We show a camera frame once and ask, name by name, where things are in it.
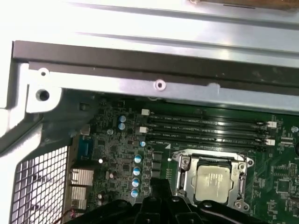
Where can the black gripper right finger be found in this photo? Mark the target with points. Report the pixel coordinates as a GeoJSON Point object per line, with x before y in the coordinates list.
{"type": "Point", "coordinates": [166, 189]}

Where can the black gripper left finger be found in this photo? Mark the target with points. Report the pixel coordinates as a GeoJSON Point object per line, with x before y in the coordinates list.
{"type": "Point", "coordinates": [156, 189]}

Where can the CPU with silver top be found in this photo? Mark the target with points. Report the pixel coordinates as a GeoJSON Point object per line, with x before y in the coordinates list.
{"type": "Point", "coordinates": [212, 184]}

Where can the metal socket cover frame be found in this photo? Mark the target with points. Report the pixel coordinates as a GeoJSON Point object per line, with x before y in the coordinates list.
{"type": "Point", "coordinates": [240, 168]}

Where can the CPU socket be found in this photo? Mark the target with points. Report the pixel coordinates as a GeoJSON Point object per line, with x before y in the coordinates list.
{"type": "Point", "coordinates": [247, 159]}

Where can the small blue-top capacitor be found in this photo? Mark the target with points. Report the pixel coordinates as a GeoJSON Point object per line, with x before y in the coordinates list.
{"type": "Point", "coordinates": [134, 192]}
{"type": "Point", "coordinates": [121, 126]}
{"type": "Point", "coordinates": [135, 182]}
{"type": "Point", "coordinates": [137, 159]}
{"type": "Point", "coordinates": [136, 172]}
{"type": "Point", "coordinates": [142, 143]}
{"type": "Point", "coordinates": [122, 118]}

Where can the black RAM slot white clips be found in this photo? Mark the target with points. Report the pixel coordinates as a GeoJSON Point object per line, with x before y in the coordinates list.
{"type": "Point", "coordinates": [210, 136]}
{"type": "Point", "coordinates": [210, 118]}

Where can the metal rear port block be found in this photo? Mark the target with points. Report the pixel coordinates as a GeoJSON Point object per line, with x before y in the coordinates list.
{"type": "Point", "coordinates": [81, 176]}
{"type": "Point", "coordinates": [78, 197]}

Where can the blue board connector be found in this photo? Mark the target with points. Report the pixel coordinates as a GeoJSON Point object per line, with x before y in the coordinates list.
{"type": "Point", "coordinates": [87, 149]}

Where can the green motherboard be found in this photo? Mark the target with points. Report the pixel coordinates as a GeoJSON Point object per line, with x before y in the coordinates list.
{"type": "Point", "coordinates": [264, 177]}

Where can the black PC case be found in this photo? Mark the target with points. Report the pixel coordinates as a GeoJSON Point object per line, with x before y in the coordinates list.
{"type": "Point", "coordinates": [93, 79]}

